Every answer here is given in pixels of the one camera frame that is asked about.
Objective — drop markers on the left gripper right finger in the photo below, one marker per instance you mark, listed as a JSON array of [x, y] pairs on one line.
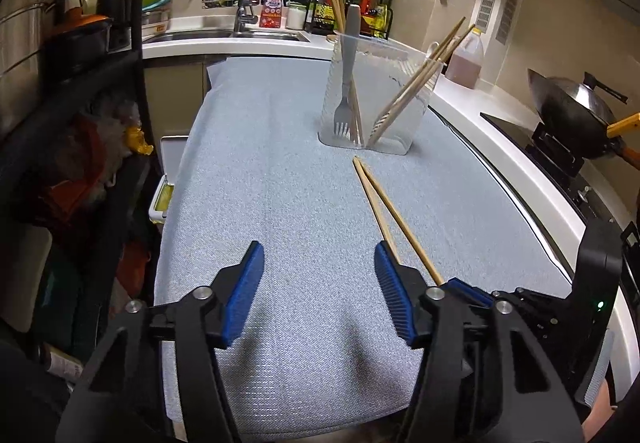
[[484, 377]]

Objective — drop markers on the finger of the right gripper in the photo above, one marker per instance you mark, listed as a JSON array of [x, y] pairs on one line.
[[469, 294]]

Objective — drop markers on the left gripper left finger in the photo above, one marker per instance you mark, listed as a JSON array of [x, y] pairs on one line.
[[120, 394]]

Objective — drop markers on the fork with white handle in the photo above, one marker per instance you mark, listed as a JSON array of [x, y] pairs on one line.
[[345, 122]]

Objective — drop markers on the white ceramic spoon striped handle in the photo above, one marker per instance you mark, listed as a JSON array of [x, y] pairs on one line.
[[433, 51]]

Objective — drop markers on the wooden chopstick crossing fork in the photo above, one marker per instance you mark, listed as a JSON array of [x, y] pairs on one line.
[[338, 11]]

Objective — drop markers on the person's right hand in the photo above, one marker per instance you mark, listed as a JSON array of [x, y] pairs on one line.
[[608, 423]]

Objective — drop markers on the black induction cooktop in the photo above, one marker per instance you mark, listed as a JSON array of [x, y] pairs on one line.
[[558, 164]]

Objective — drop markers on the grey textured table mat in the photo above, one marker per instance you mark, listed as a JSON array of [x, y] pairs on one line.
[[319, 352]]

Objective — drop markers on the black wok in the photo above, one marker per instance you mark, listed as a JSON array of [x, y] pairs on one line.
[[580, 119]]

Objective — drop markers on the oil jug with yellow cap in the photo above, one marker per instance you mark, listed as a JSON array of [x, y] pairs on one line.
[[466, 60]]

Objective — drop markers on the clear plastic utensil holder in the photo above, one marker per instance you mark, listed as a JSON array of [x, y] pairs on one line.
[[382, 70]]

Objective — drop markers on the stainless steel sink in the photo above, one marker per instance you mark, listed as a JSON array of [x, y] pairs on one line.
[[205, 34]]

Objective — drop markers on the red dish soap bottle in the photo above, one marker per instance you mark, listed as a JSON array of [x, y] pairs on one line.
[[271, 14]]

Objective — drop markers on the large steel stock pot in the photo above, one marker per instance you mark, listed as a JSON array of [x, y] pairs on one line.
[[23, 26]]

